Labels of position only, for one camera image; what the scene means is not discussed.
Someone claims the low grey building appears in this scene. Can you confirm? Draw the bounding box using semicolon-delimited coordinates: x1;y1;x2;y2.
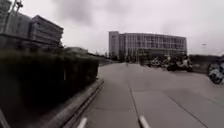
61;46;116;66

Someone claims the large grey multi-storey building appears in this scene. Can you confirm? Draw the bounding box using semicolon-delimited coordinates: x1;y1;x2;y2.
108;30;188;63

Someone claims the grey paved slab plaza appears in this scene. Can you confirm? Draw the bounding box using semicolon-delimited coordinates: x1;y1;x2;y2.
71;62;224;128

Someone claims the concrete kerb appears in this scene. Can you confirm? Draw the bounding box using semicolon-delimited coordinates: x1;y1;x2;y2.
43;78;105;128

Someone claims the row of parked scooters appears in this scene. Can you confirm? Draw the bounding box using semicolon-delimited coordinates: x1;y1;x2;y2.
143;54;194;73

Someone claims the robot's own part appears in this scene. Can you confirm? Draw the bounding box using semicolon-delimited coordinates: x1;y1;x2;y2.
76;116;88;128
138;115;152;128

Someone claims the dark trimmed hedge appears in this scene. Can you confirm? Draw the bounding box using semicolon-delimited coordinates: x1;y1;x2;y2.
0;46;100;118

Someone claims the grey layered building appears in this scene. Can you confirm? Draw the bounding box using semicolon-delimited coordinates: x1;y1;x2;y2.
0;0;64;51

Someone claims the parked scooter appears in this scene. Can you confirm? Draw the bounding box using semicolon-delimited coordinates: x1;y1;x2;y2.
207;61;224;85

